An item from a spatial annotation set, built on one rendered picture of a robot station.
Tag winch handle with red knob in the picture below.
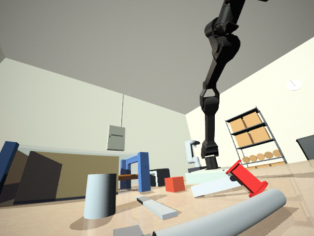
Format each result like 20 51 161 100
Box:
191 159 268 197

